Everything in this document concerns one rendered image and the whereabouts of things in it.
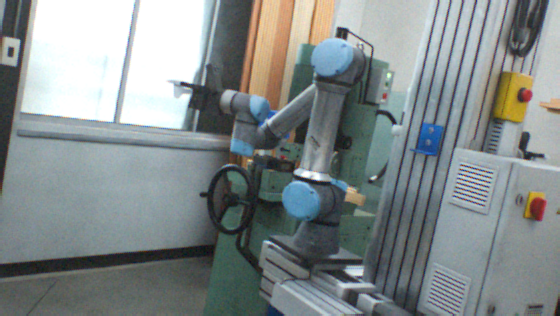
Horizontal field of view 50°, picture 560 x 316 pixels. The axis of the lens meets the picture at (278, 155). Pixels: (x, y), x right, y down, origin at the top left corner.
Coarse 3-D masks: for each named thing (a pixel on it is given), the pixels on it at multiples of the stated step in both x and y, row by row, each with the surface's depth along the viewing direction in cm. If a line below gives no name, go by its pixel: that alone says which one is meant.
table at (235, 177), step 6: (228, 174) 276; (234, 174) 273; (240, 174) 270; (228, 180) 275; (234, 180) 273; (240, 180) 270; (240, 186) 256; (264, 192) 246; (264, 198) 246; (270, 198) 245; (276, 198) 247; (348, 204) 248; (354, 204) 251; (342, 210) 246; (348, 210) 249; (354, 210) 252
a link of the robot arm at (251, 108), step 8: (240, 96) 190; (248, 96) 189; (256, 96) 189; (232, 104) 190; (240, 104) 189; (248, 104) 187; (256, 104) 186; (264, 104) 188; (232, 112) 192; (240, 112) 189; (248, 112) 188; (256, 112) 186; (264, 112) 189; (248, 120) 188; (256, 120) 189; (264, 120) 190
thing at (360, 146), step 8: (368, 64) 275; (376, 64) 280; (384, 64) 284; (352, 88) 274; (360, 88) 275; (352, 96) 274; (368, 104) 282; (376, 104) 287; (344, 112) 276; (344, 120) 276; (376, 120) 289; (344, 128) 275; (352, 136) 279; (352, 144) 280; (360, 144) 285; (368, 144) 289; (360, 152) 286; (368, 152) 291; (360, 168) 289; (360, 176) 290; (352, 184) 287; (360, 184) 292
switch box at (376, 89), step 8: (376, 72) 276; (384, 72) 275; (392, 72) 279; (376, 80) 276; (384, 80) 276; (392, 80) 281; (368, 88) 279; (376, 88) 276; (384, 88) 277; (368, 96) 278; (376, 96) 275; (384, 104) 281
